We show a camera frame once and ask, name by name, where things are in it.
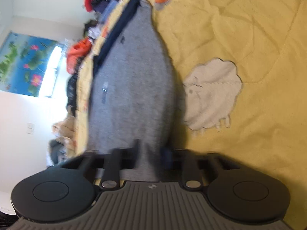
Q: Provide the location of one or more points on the orange plastic bag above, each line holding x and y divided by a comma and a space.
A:
76, 51

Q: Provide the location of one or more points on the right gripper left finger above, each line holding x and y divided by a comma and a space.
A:
117, 160

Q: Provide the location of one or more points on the lotus painting poster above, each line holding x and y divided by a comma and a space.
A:
29, 65

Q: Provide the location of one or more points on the yellow carrot print quilt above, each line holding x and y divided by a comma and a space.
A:
266, 40

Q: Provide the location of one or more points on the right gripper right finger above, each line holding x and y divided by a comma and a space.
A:
182, 165

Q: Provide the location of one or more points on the dark floral garment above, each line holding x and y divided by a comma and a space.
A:
72, 94

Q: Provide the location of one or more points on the grey sequin sweater navy sleeves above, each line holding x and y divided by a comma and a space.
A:
132, 96

